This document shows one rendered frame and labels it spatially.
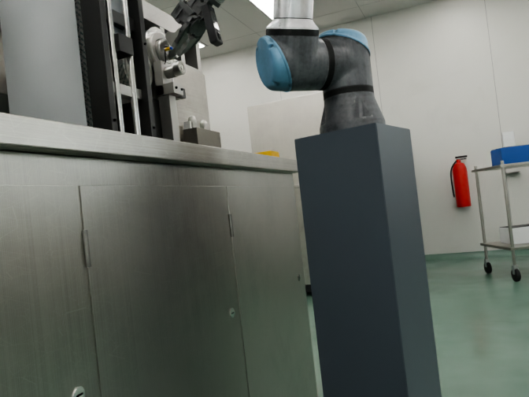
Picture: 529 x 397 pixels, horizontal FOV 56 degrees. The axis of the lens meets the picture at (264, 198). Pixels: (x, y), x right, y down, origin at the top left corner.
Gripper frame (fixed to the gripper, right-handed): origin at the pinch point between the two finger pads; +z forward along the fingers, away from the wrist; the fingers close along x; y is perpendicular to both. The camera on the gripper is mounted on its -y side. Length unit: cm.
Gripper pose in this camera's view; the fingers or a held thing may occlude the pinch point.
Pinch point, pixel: (175, 56)
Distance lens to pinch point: 157.1
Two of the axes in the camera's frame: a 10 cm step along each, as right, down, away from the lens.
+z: -6.4, 7.2, 2.7
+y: -6.8, -6.9, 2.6
